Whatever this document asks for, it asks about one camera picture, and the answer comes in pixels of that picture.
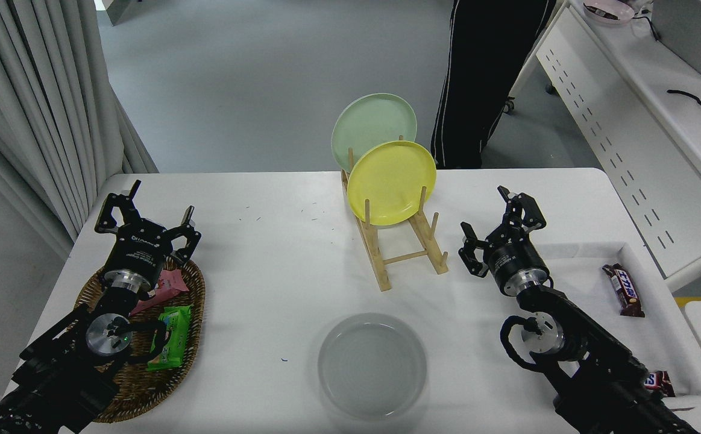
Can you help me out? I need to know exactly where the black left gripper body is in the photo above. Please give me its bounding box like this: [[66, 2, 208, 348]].
[[104, 220, 176, 283]]

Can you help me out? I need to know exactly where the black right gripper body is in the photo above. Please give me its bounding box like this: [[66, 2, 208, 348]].
[[486, 232, 549, 285]]

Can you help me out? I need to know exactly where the gray plate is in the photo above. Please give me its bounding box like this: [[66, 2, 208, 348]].
[[317, 313, 428, 421]]

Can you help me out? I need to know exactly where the wooden plate rack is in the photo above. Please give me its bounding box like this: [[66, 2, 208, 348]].
[[341, 148, 450, 292]]

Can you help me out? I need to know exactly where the yellow plate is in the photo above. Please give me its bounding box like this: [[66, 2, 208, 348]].
[[347, 140, 438, 227]]

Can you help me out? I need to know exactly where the pale green plate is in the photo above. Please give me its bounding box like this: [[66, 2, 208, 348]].
[[332, 93, 418, 174]]

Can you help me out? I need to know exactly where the pink plate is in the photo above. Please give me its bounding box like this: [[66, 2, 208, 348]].
[[584, 0, 636, 25]]

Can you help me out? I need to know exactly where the pink snack pack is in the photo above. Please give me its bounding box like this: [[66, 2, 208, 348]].
[[128, 268, 190, 316]]

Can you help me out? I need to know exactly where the green snack pack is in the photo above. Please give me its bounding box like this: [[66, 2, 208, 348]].
[[147, 305, 192, 371]]

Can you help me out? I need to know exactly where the brown chocolate bar white print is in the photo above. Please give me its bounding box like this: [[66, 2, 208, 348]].
[[602, 263, 646, 318]]

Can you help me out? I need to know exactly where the gray curtain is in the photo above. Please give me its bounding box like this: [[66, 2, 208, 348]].
[[0, 0, 159, 260]]

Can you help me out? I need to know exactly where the brown wicker basket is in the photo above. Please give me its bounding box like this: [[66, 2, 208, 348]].
[[75, 256, 206, 423]]

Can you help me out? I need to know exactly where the person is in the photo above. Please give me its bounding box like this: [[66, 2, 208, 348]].
[[432, 0, 559, 170]]

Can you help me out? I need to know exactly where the white perforated desk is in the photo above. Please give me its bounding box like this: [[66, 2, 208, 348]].
[[501, 0, 701, 296]]

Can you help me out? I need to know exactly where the white tray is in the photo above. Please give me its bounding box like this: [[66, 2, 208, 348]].
[[531, 241, 701, 417]]

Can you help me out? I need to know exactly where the brown Snickers bar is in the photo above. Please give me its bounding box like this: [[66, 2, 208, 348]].
[[643, 370, 676, 398]]

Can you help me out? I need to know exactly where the gray laptop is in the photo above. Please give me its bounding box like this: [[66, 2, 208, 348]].
[[652, 0, 701, 82]]

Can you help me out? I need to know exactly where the thick black cable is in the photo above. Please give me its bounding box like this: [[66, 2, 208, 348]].
[[667, 89, 701, 112]]

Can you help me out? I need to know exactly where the thin black cable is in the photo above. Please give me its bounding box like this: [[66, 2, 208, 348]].
[[630, 12, 662, 42]]

